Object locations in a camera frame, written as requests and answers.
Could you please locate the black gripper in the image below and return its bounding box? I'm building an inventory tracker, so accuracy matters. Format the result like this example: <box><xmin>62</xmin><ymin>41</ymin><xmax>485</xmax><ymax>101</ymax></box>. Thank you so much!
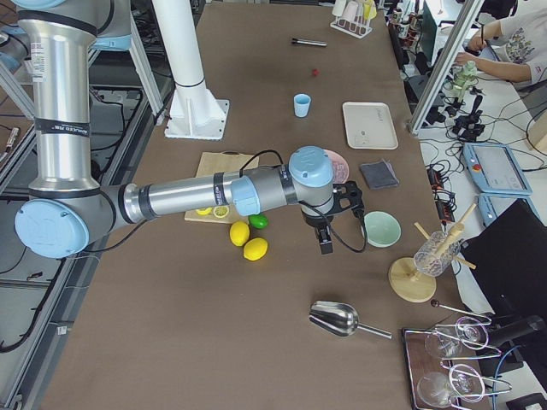
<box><xmin>301</xmin><ymin>180</ymin><xmax>364</xmax><ymax>255</ymax></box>

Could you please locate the light blue plastic cup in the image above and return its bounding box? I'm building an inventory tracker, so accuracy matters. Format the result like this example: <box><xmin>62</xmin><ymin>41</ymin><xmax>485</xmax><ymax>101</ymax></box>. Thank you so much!
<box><xmin>293</xmin><ymin>93</ymin><xmax>311</xmax><ymax>118</ymax></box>

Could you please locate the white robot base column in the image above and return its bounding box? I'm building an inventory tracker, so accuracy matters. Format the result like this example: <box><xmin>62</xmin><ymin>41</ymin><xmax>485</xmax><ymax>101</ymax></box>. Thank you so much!
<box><xmin>153</xmin><ymin>0</ymin><xmax>230</xmax><ymax>141</ymax></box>

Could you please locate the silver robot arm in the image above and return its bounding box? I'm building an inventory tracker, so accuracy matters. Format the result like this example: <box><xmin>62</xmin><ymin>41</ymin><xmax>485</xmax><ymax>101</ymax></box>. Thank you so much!
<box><xmin>14</xmin><ymin>1</ymin><xmax>364</xmax><ymax>259</ymax></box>

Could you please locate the steel ice scoop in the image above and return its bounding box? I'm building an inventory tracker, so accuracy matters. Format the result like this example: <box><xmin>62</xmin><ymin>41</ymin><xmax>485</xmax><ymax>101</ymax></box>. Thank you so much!
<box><xmin>309</xmin><ymin>301</ymin><xmax>392</xmax><ymax>339</ymax></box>

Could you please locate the wooden cup stand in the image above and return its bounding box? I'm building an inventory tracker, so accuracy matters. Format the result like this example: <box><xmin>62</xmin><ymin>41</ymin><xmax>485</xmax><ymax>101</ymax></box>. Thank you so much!
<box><xmin>388</xmin><ymin>203</ymin><xmax>476</xmax><ymax>302</ymax></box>

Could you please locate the white cup rack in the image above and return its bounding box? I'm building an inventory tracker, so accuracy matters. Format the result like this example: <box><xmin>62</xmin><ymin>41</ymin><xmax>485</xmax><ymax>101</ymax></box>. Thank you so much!
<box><xmin>330</xmin><ymin>0</ymin><xmax>377</xmax><ymax>39</ymax></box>

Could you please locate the green bowl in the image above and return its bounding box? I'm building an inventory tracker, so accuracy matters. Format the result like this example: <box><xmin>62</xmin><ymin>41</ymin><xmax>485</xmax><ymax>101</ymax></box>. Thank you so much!
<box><xmin>364</xmin><ymin>211</ymin><xmax>402</xmax><ymax>248</ymax></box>

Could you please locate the green lime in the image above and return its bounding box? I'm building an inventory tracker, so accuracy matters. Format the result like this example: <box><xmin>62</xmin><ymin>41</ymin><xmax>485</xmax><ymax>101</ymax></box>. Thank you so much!
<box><xmin>248</xmin><ymin>214</ymin><xmax>269</xmax><ymax>230</ymax></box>

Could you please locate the pink bowl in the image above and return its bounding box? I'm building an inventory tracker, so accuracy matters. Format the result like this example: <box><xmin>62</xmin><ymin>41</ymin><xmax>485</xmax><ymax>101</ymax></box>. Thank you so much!
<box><xmin>325</xmin><ymin>149</ymin><xmax>350</xmax><ymax>184</ymax></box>

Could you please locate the lower whole yellow lemon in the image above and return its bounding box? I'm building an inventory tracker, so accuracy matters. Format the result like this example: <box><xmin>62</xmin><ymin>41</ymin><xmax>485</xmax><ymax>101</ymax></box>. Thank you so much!
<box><xmin>243</xmin><ymin>237</ymin><xmax>268</xmax><ymax>261</ymax></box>

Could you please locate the whole yellow lemon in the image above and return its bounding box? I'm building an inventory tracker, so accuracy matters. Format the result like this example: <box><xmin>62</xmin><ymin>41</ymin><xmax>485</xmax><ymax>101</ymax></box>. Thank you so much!
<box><xmin>229</xmin><ymin>220</ymin><xmax>250</xmax><ymax>247</ymax></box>
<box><xmin>243</xmin><ymin>237</ymin><xmax>268</xmax><ymax>261</ymax></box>

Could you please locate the grey folded cloth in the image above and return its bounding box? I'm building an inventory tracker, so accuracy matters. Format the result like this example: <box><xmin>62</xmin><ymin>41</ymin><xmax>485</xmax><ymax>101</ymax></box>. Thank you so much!
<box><xmin>359</xmin><ymin>159</ymin><xmax>399</xmax><ymax>190</ymax></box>

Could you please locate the upper whole yellow lemon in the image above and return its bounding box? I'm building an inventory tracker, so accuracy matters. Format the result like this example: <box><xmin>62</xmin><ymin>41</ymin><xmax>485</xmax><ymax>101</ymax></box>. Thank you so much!
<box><xmin>229</xmin><ymin>220</ymin><xmax>250</xmax><ymax>247</ymax></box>

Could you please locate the lemon slice at board edge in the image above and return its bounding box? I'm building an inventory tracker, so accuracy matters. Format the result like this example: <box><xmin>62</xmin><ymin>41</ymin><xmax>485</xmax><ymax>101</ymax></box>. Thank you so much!
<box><xmin>212</xmin><ymin>205</ymin><xmax>230</xmax><ymax>219</ymax></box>

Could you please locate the clear textured glass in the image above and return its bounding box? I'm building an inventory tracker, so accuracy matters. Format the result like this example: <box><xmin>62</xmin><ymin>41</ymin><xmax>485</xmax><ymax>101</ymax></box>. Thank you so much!
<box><xmin>414</xmin><ymin>231</ymin><xmax>461</xmax><ymax>278</ymax></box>

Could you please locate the cream rabbit tray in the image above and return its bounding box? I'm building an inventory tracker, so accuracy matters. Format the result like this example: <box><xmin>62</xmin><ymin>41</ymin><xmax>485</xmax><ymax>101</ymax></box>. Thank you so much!
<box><xmin>342</xmin><ymin>102</ymin><xmax>398</xmax><ymax>150</ymax></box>

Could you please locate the lemon slice near knife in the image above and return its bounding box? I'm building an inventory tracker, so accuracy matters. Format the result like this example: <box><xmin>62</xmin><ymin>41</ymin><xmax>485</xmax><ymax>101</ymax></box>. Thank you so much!
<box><xmin>196</xmin><ymin>207</ymin><xmax>214</xmax><ymax>216</ymax></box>

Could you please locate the wooden cutting board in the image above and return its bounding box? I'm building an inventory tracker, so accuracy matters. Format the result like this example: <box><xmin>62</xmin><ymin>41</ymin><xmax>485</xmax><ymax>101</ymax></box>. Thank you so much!
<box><xmin>185</xmin><ymin>151</ymin><xmax>252</xmax><ymax>225</ymax></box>

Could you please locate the long bar spoon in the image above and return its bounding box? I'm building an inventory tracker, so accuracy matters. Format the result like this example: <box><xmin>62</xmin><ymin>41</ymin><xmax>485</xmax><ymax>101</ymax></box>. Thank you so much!
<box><xmin>430</xmin><ymin>299</ymin><xmax>491</xmax><ymax>320</ymax></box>

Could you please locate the upper wine glass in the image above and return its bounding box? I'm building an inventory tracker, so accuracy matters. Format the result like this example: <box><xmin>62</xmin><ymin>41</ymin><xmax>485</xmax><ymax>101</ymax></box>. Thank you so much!
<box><xmin>425</xmin><ymin>316</ymin><xmax>489</xmax><ymax>360</ymax></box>

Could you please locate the lower teach pendant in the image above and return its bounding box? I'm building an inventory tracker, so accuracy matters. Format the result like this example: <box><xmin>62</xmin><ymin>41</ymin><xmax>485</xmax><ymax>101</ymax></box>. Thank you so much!
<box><xmin>478</xmin><ymin>193</ymin><xmax>532</xmax><ymax>227</ymax></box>

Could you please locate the teach pendant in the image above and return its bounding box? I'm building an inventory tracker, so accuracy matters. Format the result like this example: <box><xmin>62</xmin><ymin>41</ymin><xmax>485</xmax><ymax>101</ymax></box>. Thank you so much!
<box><xmin>462</xmin><ymin>143</ymin><xmax>532</xmax><ymax>196</ymax></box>
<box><xmin>478</xmin><ymin>193</ymin><xmax>532</xmax><ymax>227</ymax></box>

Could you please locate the wine glass holder tray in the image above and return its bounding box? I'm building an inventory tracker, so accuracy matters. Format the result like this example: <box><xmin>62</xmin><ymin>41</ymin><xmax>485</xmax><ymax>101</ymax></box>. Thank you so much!
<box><xmin>402</xmin><ymin>316</ymin><xmax>512</xmax><ymax>409</ymax></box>

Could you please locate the upper teach pendant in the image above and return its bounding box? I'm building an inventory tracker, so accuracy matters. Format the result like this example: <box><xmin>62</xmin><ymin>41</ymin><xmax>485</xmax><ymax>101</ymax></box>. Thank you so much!
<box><xmin>462</xmin><ymin>143</ymin><xmax>532</xmax><ymax>196</ymax></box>

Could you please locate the black monitor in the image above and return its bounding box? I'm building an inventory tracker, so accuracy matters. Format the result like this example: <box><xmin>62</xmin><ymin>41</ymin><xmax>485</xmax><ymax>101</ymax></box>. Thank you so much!
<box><xmin>462</xmin><ymin>199</ymin><xmax>546</xmax><ymax>319</ymax></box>

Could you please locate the lower wine glass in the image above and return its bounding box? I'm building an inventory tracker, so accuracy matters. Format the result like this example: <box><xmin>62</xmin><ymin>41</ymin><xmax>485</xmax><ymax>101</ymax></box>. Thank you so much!
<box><xmin>417</xmin><ymin>364</ymin><xmax>485</xmax><ymax>409</ymax></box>

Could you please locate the person in white shirt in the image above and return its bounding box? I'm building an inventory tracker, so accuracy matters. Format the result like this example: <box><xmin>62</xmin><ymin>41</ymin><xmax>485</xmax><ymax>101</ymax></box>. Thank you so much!
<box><xmin>454</xmin><ymin>9</ymin><xmax>546</xmax><ymax>87</ymax></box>

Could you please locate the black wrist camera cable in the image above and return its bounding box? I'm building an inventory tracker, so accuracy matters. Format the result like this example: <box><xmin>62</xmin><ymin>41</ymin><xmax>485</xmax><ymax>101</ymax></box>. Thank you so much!
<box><xmin>237</xmin><ymin>149</ymin><xmax>369</xmax><ymax>254</ymax></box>

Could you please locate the aluminium frame post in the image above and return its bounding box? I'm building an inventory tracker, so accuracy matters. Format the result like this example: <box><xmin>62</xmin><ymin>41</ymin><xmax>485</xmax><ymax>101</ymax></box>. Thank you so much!
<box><xmin>408</xmin><ymin>0</ymin><xmax>484</xmax><ymax>136</ymax></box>

